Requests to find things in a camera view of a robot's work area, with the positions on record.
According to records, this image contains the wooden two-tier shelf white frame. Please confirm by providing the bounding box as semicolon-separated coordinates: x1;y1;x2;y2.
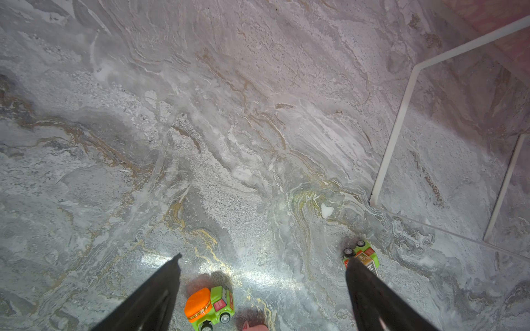
368;14;530;243

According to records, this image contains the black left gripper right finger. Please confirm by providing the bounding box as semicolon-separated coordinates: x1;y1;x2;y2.
345;258;436;330

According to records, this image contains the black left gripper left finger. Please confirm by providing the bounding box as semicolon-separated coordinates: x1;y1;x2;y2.
93;254;182;330

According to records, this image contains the green truck with grille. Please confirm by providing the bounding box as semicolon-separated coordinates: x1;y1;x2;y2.
342;240;380;276

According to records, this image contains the pink toy pig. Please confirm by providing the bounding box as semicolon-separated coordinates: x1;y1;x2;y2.
242;321;269;331

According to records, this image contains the orange green toy truck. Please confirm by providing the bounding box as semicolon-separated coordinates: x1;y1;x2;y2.
184;285;235;331

